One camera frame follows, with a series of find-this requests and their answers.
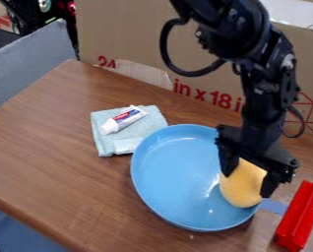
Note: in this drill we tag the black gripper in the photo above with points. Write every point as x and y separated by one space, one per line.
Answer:
257 144

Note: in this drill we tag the yellow ball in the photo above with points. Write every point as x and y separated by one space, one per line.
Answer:
241 186

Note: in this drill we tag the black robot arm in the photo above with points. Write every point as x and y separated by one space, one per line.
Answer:
235 32

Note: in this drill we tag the blue plate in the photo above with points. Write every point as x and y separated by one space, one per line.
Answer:
174 172

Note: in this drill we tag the blue tape strip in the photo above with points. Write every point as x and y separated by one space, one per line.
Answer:
273 206

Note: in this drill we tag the red plastic block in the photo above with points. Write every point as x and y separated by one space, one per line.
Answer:
295 225

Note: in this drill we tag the light blue folded cloth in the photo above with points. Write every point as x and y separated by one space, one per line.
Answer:
122 142

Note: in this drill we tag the white toothpaste tube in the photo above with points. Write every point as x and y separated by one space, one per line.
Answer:
130 115

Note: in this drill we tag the brown cardboard box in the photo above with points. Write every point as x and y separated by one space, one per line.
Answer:
119 32

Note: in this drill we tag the black machine with lights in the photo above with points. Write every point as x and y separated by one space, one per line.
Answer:
32 14

